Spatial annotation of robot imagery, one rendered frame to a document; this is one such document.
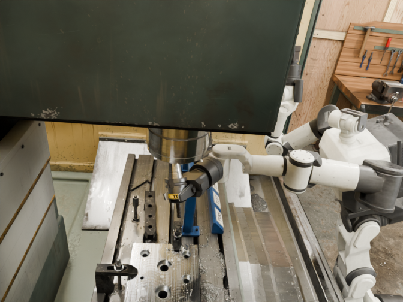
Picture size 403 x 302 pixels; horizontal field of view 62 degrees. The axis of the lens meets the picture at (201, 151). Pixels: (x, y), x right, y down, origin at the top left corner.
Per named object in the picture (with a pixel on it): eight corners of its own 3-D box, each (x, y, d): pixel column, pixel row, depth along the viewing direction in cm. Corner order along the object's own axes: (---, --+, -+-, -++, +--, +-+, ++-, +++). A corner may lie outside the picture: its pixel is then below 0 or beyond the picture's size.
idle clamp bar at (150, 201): (155, 201, 152) (155, 190, 149) (156, 245, 131) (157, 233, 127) (143, 201, 151) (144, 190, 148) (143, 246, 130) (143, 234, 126)
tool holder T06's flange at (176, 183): (161, 188, 95) (160, 179, 95) (171, 184, 100) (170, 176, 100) (181, 188, 92) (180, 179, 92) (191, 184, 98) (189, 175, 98)
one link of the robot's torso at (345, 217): (400, 204, 155) (401, 175, 145) (417, 225, 144) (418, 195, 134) (339, 220, 158) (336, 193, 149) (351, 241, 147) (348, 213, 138)
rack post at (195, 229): (198, 227, 141) (206, 169, 126) (199, 236, 137) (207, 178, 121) (175, 226, 140) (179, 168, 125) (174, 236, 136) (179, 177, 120)
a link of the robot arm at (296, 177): (251, 144, 115) (307, 148, 115) (247, 170, 120) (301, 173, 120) (255, 161, 105) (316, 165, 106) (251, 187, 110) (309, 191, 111)
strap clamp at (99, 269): (138, 285, 115) (138, 256, 107) (137, 293, 112) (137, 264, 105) (98, 284, 114) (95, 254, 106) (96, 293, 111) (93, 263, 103)
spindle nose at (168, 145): (156, 128, 95) (158, 88, 89) (211, 138, 94) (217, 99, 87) (137, 158, 82) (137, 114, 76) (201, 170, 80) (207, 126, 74)
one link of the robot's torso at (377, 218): (370, 211, 157) (369, 193, 150) (385, 233, 145) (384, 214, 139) (342, 219, 158) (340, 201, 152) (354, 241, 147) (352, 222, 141)
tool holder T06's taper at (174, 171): (165, 178, 95) (162, 155, 95) (172, 176, 99) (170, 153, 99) (179, 178, 93) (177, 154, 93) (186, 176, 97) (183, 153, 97)
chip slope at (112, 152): (240, 178, 221) (246, 145, 207) (261, 267, 162) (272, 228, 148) (101, 172, 212) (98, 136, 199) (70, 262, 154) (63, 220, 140)
